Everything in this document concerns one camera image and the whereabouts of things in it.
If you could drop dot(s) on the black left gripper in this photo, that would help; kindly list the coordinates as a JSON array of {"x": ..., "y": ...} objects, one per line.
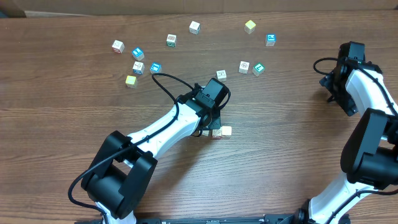
[{"x": 216, "y": 121}]

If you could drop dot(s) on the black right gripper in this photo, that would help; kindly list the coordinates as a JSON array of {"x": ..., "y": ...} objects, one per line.
[{"x": 347, "y": 104}]

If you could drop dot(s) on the red-sided wooden block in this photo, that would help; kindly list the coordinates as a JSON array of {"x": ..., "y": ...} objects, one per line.
[{"x": 216, "y": 133}]

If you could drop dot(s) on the yellow-top wooden block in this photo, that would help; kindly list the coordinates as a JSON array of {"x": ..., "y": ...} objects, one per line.
[
  {"x": 226, "y": 131},
  {"x": 131, "y": 81},
  {"x": 249, "y": 26}
]

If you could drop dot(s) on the yellow-sided plain-top wooden block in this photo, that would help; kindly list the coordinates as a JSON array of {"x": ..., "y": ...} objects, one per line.
[{"x": 205, "y": 133}]

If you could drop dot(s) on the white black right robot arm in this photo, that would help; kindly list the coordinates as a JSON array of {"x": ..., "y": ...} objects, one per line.
[{"x": 369, "y": 158}]

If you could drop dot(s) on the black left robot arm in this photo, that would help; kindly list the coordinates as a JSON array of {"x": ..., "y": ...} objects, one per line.
[{"x": 121, "y": 170}]

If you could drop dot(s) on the green R wooden block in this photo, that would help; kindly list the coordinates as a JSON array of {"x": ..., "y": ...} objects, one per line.
[{"x": 221, "y": 75}]

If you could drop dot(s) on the blue-sided plain-top wooden block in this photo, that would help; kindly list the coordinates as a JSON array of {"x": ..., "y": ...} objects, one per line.
[{"x": 243, "y": 67}]

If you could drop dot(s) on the green-top wooden block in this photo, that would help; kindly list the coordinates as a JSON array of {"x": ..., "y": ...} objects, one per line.
[{"x": 258, "y": 69}]

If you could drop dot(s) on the blue-top wooden block lower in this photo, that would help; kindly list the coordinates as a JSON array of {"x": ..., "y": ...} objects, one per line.
[{"x": 155, "y": 68}]

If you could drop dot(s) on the blue-top wooden block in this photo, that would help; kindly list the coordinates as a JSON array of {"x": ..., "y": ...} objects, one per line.
[
  {"x": 270, "y": 40},
  {"x": 155, "y": 68},
  {"x": 138, "y": 54}
]

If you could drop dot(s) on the blue-top wooden block right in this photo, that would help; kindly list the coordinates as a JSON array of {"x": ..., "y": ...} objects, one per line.
[{"x": 270, "y": 40}]

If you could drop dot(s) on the blue I wooden block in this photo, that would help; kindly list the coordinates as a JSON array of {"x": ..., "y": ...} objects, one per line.
[{"x": 138, "y": 67}]

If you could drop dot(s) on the green B wooden block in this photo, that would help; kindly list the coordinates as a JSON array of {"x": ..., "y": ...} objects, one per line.
[{"x": 171, "y": 40}]

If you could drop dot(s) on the plain-top wooden block far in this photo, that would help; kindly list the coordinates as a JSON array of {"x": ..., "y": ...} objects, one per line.
[{"x": 194, "y": 27}]

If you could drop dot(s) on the blue-top wooden block upper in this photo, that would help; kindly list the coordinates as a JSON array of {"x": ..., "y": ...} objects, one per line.
[{"x": 138, "y": 54}]

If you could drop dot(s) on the red U wooden block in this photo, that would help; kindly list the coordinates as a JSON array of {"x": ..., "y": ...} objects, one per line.
[{"x": 118, "y": 46}]

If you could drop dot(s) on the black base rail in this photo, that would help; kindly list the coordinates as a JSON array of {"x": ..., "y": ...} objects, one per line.
[{"x": 267, "y": 219}]

